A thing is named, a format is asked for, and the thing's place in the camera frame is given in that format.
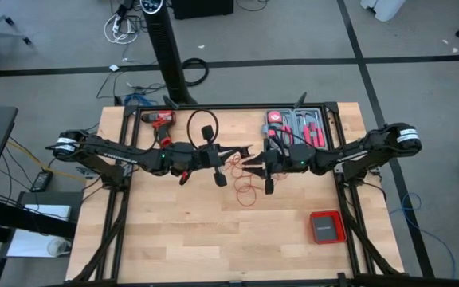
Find black cabinet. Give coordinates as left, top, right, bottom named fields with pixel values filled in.
left=171, top=0, right=235, bottom=21

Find black tower fan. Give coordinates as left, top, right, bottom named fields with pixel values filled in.
left=139, top=0, right=198, bottom=107

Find black coiled floor cable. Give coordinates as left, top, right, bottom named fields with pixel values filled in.
left=181, top=57, right=210, bottom=87

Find red tray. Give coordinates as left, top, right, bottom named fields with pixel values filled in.
left=309, top=210, right=348, bottom=246

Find black power adapter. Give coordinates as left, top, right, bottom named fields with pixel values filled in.
left=29, top=170, right=54, bottom=193

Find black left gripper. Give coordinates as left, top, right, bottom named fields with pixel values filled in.
left=191, top=124, right=253, bottom=188

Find blue floor cable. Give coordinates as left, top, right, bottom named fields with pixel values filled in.
left=124, top=93, right=159, bottom=107
left=388, top=192, right=457, bottom=280

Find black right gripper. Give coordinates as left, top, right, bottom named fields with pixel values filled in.
left=241, top=128, right=294, bottom=195

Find red cord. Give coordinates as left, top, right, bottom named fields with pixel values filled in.
left=227, top=153, right=265, bottom=208

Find grey flat box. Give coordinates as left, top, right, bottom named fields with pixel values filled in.
left=315, top=217, right=340, bottom=242

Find clear plastic cup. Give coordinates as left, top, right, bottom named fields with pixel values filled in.
left=46, top=238, right=73, bottom=258

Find white power strip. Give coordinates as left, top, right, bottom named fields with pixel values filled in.
left=103, top=11, right=139, bottom=45

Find white box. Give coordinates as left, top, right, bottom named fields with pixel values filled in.
left=6, top=203, right=73, bottom=258

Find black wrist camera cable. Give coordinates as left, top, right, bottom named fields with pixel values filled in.
left=186, top=109, right=219, bottom=151

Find red black cordless drill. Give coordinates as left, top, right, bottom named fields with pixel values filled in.
left=140, top=110, right=177, bottom=149

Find red handled pliers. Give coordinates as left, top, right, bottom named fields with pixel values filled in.
left=280, top=125, right=295, bottom=147

